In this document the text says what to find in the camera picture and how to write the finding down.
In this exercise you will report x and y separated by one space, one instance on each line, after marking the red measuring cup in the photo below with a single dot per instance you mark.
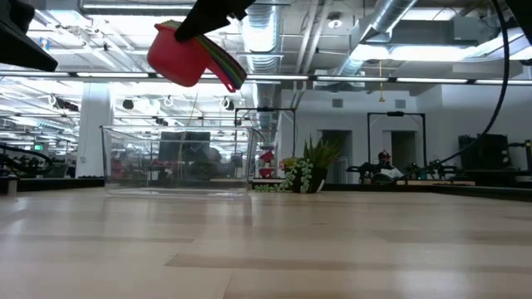
178 62

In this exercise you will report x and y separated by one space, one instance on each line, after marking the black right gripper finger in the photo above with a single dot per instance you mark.
212 16

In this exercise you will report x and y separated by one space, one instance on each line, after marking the succulent plant in dark pot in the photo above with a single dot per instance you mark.
316 166

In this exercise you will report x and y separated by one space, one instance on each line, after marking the white building column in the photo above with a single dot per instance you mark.
95 137

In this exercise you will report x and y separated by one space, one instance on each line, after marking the black equipment cabinet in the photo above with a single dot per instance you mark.
484 151

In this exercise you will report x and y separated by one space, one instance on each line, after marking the light blue measuring cup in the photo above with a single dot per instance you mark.
233 70

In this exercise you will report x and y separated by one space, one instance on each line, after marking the orange measuring cup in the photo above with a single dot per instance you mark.
237 70

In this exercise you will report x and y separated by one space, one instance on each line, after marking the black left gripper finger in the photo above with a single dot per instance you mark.
21 47

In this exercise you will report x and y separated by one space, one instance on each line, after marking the person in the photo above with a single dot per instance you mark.
384 160

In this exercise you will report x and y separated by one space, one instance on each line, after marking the black background gantry frame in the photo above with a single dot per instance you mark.
266 109
395 114

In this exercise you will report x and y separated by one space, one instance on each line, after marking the clear plastic basket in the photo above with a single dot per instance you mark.
178 174

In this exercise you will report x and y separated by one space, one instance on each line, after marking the background black robot arm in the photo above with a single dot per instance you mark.
25 160

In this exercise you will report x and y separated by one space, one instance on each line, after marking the dark background monitor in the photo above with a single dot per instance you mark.
185 146

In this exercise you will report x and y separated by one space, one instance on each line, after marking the silver ventilation duct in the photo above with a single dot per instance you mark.
264 45

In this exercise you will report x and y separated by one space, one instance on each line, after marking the green measuring cup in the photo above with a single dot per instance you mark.
229 70

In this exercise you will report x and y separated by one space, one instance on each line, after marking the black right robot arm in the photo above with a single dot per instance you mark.
521 16

